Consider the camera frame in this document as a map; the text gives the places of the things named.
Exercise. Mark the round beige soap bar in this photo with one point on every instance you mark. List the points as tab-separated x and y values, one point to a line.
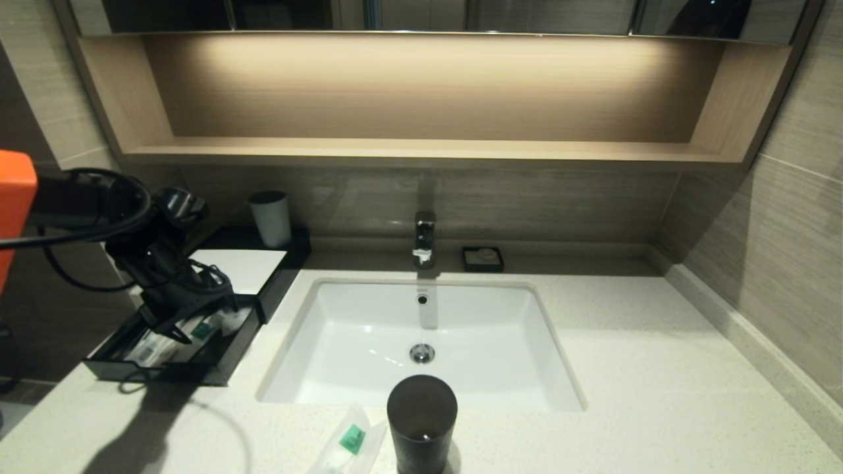
487	253

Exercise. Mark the chrome sink drain plug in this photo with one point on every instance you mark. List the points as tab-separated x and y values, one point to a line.
422	353

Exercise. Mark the light wooden wall shelf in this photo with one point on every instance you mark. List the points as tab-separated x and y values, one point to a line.
421	151

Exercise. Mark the plain white sachet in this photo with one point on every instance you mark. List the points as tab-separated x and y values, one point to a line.
148	350

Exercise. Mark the black tumbler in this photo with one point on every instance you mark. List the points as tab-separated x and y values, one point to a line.
421	416

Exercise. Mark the slim white packet green label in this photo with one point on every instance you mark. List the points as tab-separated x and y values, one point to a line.
204	331

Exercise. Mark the black box drawer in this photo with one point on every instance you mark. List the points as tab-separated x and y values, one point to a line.
211	372

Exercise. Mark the pale grey tumbler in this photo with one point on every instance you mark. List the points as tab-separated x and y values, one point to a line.
271	219

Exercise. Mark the white ceramic sink basin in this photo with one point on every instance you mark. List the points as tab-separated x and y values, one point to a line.
487	342

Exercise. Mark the black soap dish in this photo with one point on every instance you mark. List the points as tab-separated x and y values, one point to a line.
469	263

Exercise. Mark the mirrored wall cabinet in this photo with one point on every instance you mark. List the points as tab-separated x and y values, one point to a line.
553	14

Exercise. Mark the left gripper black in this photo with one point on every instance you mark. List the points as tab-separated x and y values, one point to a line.
184	296

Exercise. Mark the clear square plastic packet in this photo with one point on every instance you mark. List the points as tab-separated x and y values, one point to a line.
237	319

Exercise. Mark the chrome basin faucet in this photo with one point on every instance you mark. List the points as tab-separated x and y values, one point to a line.
425	236

